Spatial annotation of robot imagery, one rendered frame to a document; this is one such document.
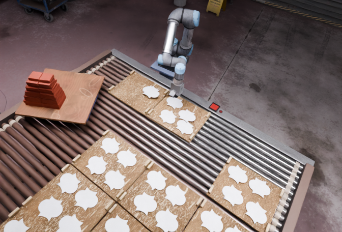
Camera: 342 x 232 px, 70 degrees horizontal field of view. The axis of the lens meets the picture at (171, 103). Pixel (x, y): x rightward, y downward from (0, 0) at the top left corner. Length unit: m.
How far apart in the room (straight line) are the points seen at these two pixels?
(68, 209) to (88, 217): 0.13
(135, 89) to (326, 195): 2.36
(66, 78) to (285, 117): 2.81
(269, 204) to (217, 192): 0.34
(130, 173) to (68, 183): 0.39
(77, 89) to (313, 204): 2.62
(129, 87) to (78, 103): 0.47
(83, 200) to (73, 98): 0.77
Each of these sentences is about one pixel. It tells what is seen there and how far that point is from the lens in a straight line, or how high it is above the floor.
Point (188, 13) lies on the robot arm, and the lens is 2.03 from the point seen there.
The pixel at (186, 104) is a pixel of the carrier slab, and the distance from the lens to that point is 2.10.
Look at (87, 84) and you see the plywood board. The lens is 2.11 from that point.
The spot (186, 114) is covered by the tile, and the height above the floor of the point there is 0.95.
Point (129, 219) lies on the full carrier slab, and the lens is 1.61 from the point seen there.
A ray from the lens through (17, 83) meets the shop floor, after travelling 3.92.
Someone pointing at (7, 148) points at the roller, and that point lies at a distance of 2.04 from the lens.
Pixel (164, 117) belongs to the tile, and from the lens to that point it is 1.97.
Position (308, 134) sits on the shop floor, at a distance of 3.71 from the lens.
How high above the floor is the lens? 2.48
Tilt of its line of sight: 48 degrees down
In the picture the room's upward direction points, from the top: 8 degrees clockwise
